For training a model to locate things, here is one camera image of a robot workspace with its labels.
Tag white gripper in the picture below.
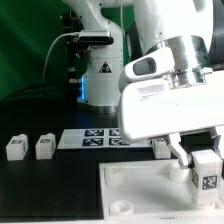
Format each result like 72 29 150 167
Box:
118 71 224 169

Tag white square tabletop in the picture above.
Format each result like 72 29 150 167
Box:
99 160 224 224

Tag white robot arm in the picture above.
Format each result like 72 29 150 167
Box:
63 0 224 168

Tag white marker sheet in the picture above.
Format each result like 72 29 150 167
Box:
58 128 151 149

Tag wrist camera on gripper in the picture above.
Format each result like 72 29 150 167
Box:
118 48 175 92

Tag black cables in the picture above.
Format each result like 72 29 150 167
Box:
0 82 83 106

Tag grey camera on stand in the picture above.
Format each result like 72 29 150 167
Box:
78 30 113 45

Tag white camera cable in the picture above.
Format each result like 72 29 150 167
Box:
41 32 80 84

